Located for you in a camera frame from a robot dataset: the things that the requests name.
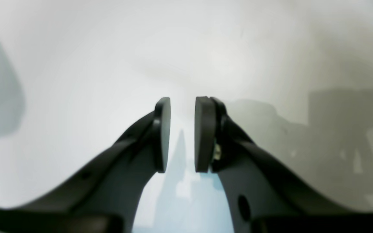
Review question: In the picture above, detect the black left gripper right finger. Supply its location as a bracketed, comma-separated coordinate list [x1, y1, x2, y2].
[195, 97, 373, 233]

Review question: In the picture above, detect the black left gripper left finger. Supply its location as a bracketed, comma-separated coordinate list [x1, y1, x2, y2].
[0, 97, 171, 233]

